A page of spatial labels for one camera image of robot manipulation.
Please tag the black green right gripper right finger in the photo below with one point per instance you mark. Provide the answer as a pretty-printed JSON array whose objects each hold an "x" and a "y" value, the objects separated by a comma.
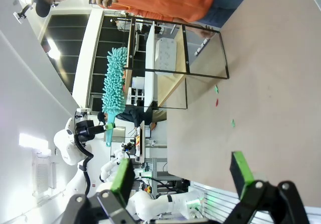
[{"x": 242, "y": 173}]

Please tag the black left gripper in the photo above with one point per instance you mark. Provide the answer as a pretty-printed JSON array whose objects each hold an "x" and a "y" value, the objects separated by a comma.
[{"x": 85, "y": 131}]

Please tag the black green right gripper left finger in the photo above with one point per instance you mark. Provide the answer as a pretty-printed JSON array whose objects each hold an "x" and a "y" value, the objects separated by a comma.
[{"x": 123, "y": 181}]

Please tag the teal microfiber duster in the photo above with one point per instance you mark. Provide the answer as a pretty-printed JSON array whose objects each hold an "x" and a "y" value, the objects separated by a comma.
[{"x": 114, "y": 83}]

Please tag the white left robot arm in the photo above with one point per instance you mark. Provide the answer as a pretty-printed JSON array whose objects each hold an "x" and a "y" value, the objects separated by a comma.
[{"x": 65, "y": 148}]

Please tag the light wooden shelf board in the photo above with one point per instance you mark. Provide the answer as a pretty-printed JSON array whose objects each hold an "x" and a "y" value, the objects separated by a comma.
[
  {"x": 173, "y": 88},
  {"x": 128, "y": 78}
]

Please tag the person right hand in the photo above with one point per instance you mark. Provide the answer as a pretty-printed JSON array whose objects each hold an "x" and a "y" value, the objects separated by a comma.
[{"x": 206, "y": 32}]

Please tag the small white background robot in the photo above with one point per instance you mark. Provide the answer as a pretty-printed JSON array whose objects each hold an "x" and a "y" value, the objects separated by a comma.
[{"x": 110, "y": 167}]

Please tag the background person in black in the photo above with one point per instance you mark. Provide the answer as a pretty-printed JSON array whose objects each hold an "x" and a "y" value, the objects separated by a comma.
[{"x": 135, "y": 114}]

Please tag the small green paper scrap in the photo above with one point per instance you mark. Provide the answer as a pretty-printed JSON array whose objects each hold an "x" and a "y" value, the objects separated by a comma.
[
  {"x": 217, "y": 89},
  {"x": 233, "y": 123}
]

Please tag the small red paper scrap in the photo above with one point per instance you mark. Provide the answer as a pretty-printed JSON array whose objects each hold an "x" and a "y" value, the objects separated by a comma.
[{"x": 217, "y": 102}]

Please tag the rectangular ceiling light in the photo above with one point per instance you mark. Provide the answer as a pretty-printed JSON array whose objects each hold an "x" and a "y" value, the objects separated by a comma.
[{"x": 32, "y": 141}]

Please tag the white flat panel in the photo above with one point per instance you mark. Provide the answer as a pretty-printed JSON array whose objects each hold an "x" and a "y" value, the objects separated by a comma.
[{"x": 150, "y": 58}]

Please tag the white ceiling air conditioner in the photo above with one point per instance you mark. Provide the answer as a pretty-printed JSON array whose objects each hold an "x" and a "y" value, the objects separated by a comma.
[{"x": 42, "y": 173}]

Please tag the white power strip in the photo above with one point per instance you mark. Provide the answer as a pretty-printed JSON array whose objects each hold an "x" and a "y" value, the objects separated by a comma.
[{"x": 165, "y": 55}]

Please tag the person in orange shirt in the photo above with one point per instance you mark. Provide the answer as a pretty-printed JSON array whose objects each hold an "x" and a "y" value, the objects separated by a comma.
[{"x": 163, "y": 0}]

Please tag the black cap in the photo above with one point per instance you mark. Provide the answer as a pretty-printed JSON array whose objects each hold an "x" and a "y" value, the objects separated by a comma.
[{"x": 41, "y": 3}]

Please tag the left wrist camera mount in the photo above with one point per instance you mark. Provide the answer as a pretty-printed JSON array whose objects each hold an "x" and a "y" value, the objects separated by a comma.
[{"x": 82, "y": 113}]

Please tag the aluminium profile table frame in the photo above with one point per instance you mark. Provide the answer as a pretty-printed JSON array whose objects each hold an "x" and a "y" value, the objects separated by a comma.
[{"x": 154, "y": 168}]

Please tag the dark glass window wall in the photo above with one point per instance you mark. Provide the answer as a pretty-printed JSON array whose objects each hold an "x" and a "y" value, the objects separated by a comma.
[{"x": 72, "y": 48}]

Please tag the black ceiling-mounted camera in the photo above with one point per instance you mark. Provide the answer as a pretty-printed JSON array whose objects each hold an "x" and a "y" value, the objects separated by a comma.
[{"x": 22, "y": 14}]

